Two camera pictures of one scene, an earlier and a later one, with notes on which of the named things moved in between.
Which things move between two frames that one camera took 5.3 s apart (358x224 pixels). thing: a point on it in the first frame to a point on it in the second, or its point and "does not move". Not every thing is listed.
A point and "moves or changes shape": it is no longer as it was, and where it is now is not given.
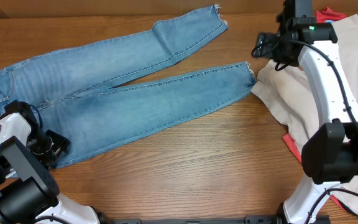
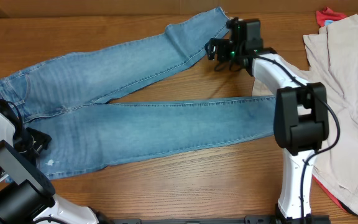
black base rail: [249, 219] does not move
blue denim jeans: [80, 90] moves or changes shape
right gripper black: [262, 50] to [220, 46]
